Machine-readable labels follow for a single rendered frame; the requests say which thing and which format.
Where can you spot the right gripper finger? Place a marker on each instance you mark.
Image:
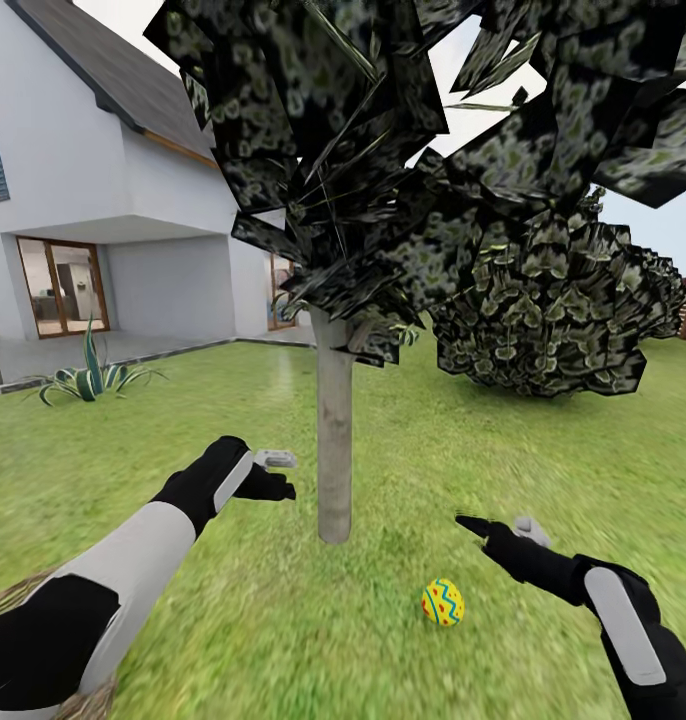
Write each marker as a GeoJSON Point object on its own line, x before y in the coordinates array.
{"type": "Point", "coordinates": [481, 527]}

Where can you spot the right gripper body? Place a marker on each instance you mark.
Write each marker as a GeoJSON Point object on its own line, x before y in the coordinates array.
{"type": "Point", "coordinates": [520, 557]}

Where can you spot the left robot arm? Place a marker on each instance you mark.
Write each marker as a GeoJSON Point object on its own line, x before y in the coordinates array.
{"type": "Point", "coordinates": [72, 631]}

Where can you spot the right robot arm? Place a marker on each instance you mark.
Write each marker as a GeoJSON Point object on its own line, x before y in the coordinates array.
{"type": "Point", "coordinates": [649, 660]}

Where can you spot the easter egg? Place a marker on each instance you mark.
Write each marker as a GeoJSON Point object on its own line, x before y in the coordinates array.
{"type": "Point", "coordinates": [443, 603]}

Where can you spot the wicker basket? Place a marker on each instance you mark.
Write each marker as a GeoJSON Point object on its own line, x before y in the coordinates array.
{"type": "Point", "coordinates": [94, 706]}

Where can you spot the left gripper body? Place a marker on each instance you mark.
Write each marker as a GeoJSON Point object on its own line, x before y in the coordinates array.
{"type": "Point", "coordinates": [270, 486]}

